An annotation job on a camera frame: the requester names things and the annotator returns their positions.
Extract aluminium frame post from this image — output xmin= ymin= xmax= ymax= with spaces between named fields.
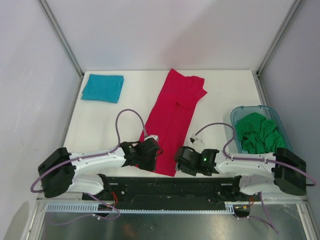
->
xmin=257 ymin=0 xmax=305 ymax=76
xmin=37 ymin=0 xmax=85 ymax=77

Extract folded teal t shirt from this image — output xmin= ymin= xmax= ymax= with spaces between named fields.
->
xmin=81 ymin=74 xmax=124 ymax=104

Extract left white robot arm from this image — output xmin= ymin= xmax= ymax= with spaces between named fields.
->
xmin=37 ymin=137 xmax=163 ymax=200

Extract green t shirt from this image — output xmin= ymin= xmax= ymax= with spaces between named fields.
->
xmin=235 ymin=112 xmax=286 ymax=154

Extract red t shirt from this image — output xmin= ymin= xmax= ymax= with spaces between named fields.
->
xmin=145 ymin=69 xmax=207 ymax=177

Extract white slotted cable duct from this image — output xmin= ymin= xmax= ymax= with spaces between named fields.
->
xmin=45 ymin=202 xmax=235 ymax=215

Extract translucent blue plastic bin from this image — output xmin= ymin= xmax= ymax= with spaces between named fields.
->
xmin=230 ymin=105 xmax=293 ymax=154

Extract right aluminium frame post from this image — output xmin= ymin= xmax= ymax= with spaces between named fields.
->
xmin=257 ymin=0 xmax=305 ymax=76

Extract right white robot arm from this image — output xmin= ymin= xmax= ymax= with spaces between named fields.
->
xmin=174 ymin=146 xmax=307 ymax=201

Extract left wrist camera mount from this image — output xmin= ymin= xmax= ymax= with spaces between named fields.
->
xmin=144 ymin=134 xmax=159 ymax=142

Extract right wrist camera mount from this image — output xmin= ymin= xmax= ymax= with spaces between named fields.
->
xmin=190 ymin=137 xmax=205 ymax=153

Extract left aluminium frame post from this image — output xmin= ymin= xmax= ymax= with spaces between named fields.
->
xmin=37 ymin=0 xmax=85 ymax=77

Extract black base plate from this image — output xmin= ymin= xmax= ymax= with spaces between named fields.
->
xmin=94 ymin=176 xmax=260 ymax=202

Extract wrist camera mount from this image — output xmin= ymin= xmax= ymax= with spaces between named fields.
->
xmin=190 ymin=137 xmax=205 ymax=153
xmin=144 ymin=134 xmax=159 ymax=142

